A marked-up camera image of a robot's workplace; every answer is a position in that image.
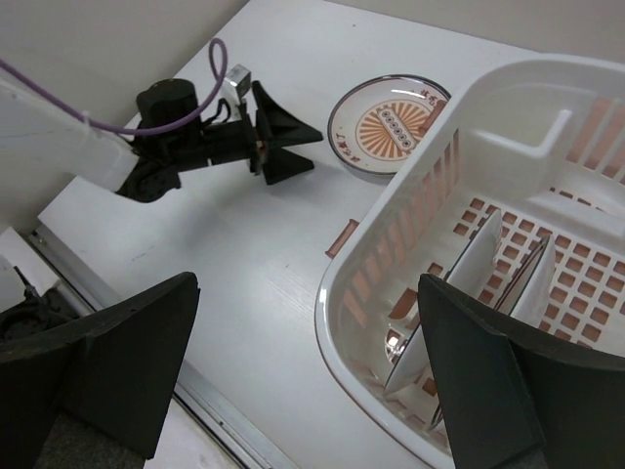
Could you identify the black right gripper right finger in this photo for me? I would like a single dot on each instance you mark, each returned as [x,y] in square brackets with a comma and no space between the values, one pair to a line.
[512,395]

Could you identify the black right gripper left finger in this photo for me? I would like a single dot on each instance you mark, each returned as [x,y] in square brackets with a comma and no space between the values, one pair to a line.
[40,374]

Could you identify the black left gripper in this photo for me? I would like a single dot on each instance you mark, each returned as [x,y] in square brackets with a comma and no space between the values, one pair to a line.
[201,143]

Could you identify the plate with orange sunburst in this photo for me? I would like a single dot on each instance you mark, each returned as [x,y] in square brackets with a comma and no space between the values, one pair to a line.
[380,122]

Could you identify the plate with red characters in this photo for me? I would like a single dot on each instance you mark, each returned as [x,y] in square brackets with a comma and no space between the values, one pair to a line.
[532,278]

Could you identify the plate with dark blue rim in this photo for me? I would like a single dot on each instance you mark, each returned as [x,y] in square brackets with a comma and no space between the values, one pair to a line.
[469,274]

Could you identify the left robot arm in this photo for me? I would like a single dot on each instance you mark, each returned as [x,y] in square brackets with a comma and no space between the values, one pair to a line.
[256,130]

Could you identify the white pink plastic dish rack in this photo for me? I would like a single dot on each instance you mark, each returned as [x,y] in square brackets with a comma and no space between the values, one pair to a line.
[524,164]

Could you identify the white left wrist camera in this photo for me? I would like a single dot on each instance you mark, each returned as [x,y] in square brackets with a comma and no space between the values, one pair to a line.
[236,85]

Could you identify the aluminium front rail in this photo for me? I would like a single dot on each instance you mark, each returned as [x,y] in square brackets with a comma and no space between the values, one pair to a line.
[141,365]

